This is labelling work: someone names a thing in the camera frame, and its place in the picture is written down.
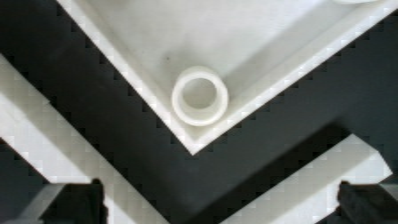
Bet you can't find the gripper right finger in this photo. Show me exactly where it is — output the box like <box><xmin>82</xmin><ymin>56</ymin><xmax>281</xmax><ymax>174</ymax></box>
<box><xmin>335</xmin><ymin>180</ymin><xmax>398</xmax><ymax>224</ymax></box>

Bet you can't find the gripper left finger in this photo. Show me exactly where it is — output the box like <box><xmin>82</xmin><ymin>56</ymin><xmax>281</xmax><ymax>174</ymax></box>
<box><xmin>0</xmin><ymin>179</ymin><xmax>109</xmax><ymax>224</ymax></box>

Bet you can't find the white square tabletop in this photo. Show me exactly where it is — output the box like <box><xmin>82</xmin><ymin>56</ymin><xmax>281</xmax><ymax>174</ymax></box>
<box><xmin>56</xmin><ymin>0</ymin><xmax>398</xmax><ymax>153</ymax></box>

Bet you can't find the white L-shaped fence wall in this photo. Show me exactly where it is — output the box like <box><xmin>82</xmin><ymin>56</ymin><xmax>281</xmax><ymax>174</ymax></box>
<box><xmin>0</xmin><ymin>55</ymin><xmax>393</xmax><ymax>224</ymax></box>

